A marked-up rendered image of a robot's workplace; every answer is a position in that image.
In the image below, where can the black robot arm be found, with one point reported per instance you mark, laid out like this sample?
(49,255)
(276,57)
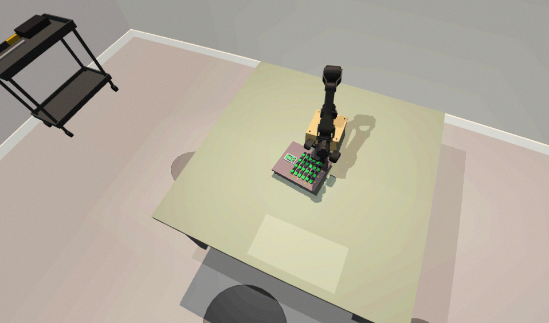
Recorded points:
(332,77)

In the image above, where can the mauve switch panel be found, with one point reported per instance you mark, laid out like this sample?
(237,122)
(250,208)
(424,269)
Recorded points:
(296,165)

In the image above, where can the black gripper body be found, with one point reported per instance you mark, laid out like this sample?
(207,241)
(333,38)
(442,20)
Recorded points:
(334,157)

